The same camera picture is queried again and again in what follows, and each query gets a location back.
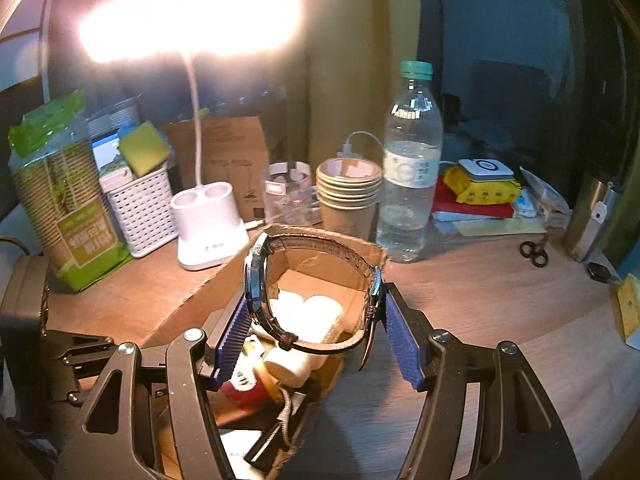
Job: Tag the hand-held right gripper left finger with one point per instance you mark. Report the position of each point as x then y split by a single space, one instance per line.
232 345

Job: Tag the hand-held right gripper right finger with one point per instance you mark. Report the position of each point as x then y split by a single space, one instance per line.
405 345

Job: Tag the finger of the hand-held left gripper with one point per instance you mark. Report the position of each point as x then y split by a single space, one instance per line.
80 342
75 382

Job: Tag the red tin can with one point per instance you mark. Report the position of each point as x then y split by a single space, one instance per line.
245 392

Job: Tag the white charger plug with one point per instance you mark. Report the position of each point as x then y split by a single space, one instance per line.
290 367

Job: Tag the black flashlight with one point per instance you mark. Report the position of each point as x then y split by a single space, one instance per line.
265 447

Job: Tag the green pack of paper cups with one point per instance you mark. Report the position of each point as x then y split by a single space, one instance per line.
75 200

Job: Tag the white desk lamp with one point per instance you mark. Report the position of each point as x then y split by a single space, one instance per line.
210 230

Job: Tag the clear plastic water bottle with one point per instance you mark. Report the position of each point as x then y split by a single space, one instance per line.
407 210

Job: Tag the white plastic packet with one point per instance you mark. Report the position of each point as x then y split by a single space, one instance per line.
445 215

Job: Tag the stack of brown paper cups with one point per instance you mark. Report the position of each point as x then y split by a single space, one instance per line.
347 220

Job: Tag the white perforated plastic basket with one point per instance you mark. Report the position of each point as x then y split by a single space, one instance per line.
145 215

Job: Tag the red flat packet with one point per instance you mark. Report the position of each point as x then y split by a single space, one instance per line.
445 200

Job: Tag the pale yellow envelope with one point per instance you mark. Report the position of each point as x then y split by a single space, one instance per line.
500 227

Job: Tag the yellow wet wipes pack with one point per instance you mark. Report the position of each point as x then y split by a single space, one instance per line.
480 192

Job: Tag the blue white small box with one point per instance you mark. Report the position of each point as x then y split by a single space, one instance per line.
107 150

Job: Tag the white blue small packet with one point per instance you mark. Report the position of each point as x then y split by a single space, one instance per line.
526 206

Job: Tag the brown printed cardboard box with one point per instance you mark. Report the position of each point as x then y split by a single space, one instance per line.
230 160

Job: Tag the yellow sponge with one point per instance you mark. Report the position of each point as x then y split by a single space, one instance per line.
142 147

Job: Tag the white power bank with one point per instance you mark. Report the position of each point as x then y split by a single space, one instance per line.
485 167

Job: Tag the white medicine box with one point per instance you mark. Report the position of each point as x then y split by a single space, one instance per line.
545 200

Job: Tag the black car key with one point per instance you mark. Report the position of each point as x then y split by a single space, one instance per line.
598 272

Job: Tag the steel tumbler with tag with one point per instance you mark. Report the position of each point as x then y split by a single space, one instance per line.
585 225

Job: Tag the yellow tissue box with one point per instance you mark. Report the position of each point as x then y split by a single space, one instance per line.
627 310

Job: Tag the yellow curtain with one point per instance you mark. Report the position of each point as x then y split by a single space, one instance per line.
350 35

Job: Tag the dark glass sliding door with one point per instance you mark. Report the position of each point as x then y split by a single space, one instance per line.
500 35

